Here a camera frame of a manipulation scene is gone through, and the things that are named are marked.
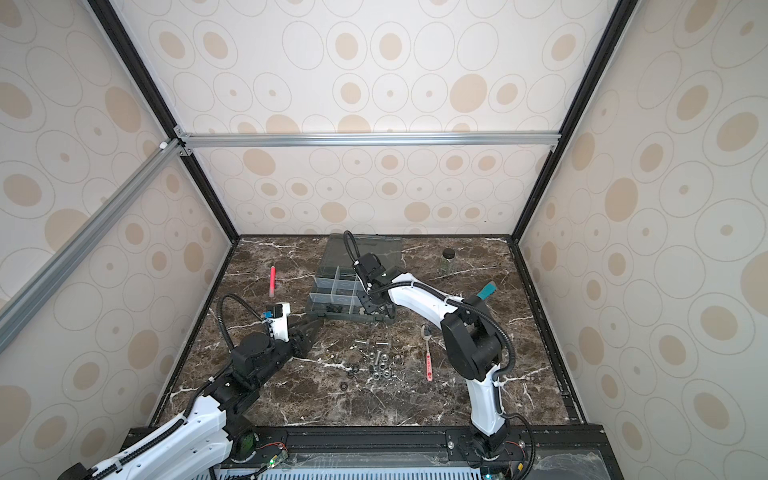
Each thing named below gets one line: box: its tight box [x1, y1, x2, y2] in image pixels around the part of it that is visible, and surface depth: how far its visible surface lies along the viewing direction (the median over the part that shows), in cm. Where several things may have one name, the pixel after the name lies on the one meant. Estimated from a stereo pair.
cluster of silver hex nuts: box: [368, 351, 391, 381], surface depth 88 cm
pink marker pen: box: [269, 266, 277, 298], surface depth 108 cm
